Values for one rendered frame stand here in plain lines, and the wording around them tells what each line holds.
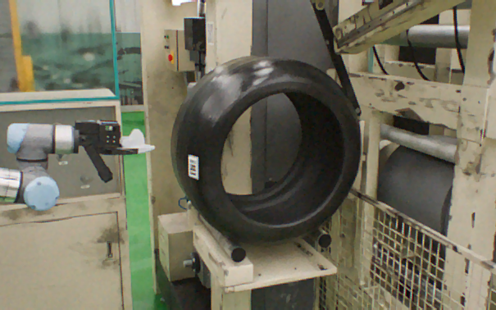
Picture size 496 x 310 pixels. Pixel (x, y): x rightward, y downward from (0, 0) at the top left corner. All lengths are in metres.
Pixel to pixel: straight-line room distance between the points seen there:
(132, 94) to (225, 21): 8.70
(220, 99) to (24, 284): 1.13
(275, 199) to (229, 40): 0.56
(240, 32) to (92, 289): 1.14
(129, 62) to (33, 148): 8.97
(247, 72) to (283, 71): 0.10
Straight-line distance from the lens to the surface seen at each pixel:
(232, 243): 1.50
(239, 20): 1.73
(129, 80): 10.32
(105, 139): 1.37
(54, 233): 2.03
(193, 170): 1.36
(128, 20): 10.34
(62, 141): 1.36
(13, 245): 2.05
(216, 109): 1.34
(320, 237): 1.57
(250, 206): 1.73
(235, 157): 1.78
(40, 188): 1.24
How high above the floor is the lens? 1.54
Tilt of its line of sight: 14 degrees down
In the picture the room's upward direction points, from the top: straight up
